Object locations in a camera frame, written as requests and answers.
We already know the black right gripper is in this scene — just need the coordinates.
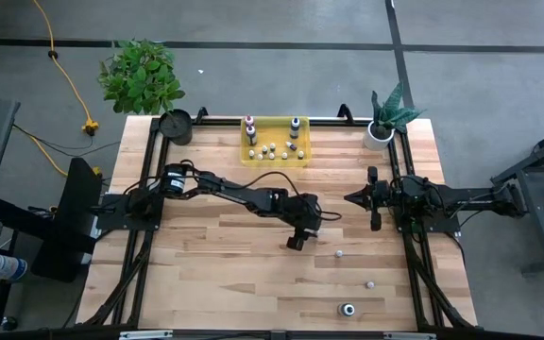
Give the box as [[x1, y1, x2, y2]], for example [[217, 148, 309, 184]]
[[344, 164, 399, 231]]

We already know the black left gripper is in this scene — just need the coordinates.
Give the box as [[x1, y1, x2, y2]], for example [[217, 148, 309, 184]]
[[285, 193, 324, 252]]

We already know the white plant pot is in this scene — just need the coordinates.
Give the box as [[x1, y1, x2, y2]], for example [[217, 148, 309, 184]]
[[363, 120, 396, 152]]

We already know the green snake plant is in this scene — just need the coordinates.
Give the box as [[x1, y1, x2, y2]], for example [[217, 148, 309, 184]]
[[369, 80, 424, 138]]

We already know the yellow translucent plastic tray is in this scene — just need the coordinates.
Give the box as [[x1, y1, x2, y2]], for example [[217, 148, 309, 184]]
[[240, 115, 312, 168]]

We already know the black plant pot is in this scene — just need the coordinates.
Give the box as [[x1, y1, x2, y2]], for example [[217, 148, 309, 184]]
[[158, 108, 194, 146]]

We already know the grey metal cart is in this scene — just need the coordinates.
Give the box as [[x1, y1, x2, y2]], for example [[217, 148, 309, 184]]
[[490, 120, 544, 276]]

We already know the leafy green potted tree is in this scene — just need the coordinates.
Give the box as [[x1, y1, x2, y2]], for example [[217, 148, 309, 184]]
[[96, 38, 187, 116]]

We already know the black equipment box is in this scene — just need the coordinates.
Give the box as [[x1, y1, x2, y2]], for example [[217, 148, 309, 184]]
[[30, 157, 104, 283]]

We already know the white and blue container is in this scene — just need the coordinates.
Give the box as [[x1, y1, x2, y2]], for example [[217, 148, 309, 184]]
[[0, 253, 28, 283]]

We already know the silver frame bracket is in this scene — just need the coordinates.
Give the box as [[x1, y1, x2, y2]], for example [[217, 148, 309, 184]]
[[119, 330, 175, 340], [383, 331, 437, 340]]

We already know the black metal table frame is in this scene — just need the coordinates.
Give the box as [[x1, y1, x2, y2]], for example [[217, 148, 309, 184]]
[[78, 102, 479, 340]]

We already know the yellow extension cable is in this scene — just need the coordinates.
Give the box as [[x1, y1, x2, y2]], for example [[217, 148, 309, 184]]
[[30, 0, 103, 179]]

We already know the black floor cable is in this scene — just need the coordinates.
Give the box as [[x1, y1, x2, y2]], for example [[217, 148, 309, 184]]
[[10, 123, 123, 160]]

